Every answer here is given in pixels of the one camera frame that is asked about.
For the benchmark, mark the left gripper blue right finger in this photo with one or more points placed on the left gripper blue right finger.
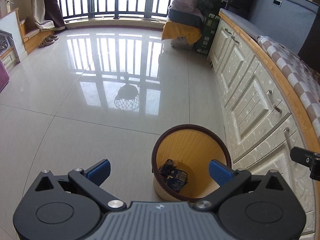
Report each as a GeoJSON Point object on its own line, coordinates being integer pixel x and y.
{"type": "Point", "coordinates": [231, 182]}

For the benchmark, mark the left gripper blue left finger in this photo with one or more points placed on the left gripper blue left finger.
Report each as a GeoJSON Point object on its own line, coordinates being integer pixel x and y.
{"type": "Point", "coordinates": [88, 182]}

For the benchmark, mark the yellow bamboo trash bin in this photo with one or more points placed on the yellow bamboo trash bin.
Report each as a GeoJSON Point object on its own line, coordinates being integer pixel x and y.
{"type": "Point", "coordinates": [191, 147]}

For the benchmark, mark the blue crumpled wrapper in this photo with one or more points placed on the blue crumpled wrapper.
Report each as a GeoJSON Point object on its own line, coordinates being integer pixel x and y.
{"type": "Point", "coordinates": [174, 178]}

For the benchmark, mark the white carved cabinet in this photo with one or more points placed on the white carved cabinet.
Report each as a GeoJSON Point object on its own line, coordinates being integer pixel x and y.
{"type": "Point", "coordinates": [263, 115]}

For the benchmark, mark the brown white checkered cloth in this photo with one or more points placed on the brown white checkered cloth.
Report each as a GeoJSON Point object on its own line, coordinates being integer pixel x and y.
{"type": "Point", "coordinates": [303, 79]}

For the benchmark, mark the purple furniture panel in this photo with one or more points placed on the purple furniture panel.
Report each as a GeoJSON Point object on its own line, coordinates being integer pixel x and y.
{"type": "Point", "coordinates": [4, 76]}

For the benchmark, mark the grey storage box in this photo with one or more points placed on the grey storage box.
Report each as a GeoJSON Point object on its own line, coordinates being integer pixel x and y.
{"type": "Point", "coordinates": [292, 23]}

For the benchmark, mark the pair of brown shoes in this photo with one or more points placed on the pair of brown shoes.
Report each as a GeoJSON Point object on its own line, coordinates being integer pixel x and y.
{"type": "Point", "coordinates": [48, 40]}

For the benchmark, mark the green cardboard box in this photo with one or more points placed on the green cardboard box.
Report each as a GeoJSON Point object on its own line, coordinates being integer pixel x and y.
{"type": "Point", "coordinates": [210, 25]}

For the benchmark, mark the wooden step shelf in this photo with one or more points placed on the wooden step shelf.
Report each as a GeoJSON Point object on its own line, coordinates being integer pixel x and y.
{"type": "Point", "coordinates": [31, 37]}

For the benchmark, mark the grey cushion pad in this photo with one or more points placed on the grey cushion pad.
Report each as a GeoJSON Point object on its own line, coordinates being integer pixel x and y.
{"type": "Point", "coordinates": [248, 27]}

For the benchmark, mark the yellow cloth covered stool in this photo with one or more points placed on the yellow cloth covered stool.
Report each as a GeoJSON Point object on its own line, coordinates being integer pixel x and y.
{"type": "Point", "coordinates": [180, 35]}

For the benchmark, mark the brown left curtain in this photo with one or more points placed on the brown left curtain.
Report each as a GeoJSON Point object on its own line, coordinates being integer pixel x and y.
{"type": "Point", "coordinates": [47, 15]}

